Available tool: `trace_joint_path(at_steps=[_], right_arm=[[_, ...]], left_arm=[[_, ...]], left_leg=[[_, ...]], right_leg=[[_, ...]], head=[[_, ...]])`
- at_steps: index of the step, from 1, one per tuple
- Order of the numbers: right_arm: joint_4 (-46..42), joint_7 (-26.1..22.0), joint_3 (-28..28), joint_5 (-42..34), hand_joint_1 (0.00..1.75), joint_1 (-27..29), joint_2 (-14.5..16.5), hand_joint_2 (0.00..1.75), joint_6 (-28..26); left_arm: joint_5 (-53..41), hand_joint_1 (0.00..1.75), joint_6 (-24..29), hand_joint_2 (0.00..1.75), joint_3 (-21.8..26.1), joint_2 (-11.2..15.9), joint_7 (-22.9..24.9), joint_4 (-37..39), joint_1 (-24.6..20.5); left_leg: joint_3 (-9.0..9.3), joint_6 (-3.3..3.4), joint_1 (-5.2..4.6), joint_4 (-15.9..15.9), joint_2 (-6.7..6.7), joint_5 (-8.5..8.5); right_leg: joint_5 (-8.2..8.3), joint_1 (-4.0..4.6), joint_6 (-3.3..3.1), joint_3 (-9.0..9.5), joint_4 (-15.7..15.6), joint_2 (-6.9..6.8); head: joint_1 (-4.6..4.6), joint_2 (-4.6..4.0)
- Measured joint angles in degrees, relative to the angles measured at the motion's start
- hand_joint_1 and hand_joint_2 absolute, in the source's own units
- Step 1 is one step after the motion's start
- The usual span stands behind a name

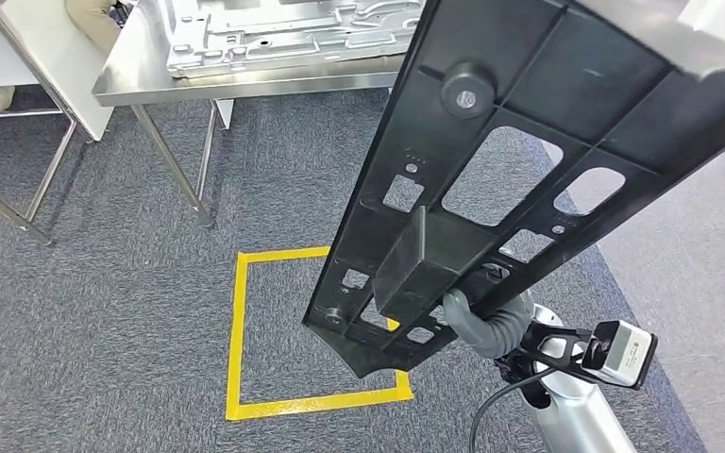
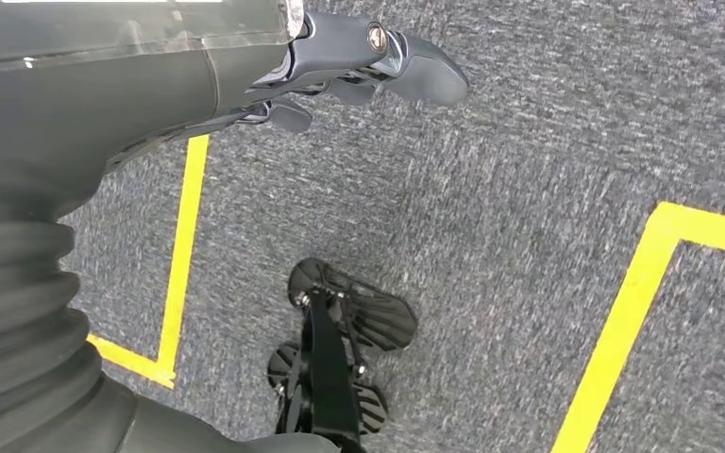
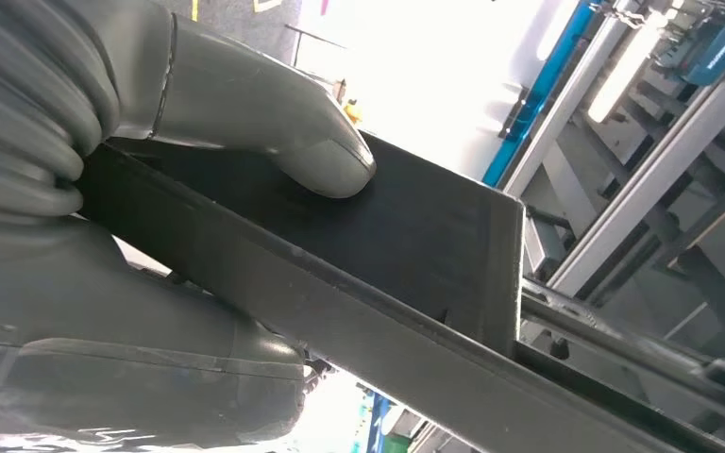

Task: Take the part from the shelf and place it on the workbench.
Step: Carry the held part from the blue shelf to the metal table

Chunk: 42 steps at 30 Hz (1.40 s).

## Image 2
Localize yellow floor tape marking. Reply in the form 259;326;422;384
86;134;211;391
549;200;725;453

